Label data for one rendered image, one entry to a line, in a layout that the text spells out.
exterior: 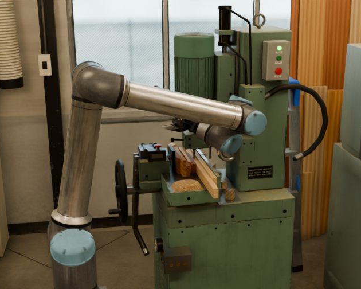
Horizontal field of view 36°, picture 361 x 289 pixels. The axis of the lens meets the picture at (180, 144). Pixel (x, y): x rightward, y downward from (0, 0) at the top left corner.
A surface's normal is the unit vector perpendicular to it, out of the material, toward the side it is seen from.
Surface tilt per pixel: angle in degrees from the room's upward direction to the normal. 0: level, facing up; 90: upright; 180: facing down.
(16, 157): 90
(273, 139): 90
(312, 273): 0
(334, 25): 87
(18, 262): 0
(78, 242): 6
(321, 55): 87
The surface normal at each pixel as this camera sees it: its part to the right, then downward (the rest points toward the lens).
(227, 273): 0.21, 0.29
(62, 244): 0.01, -0.92
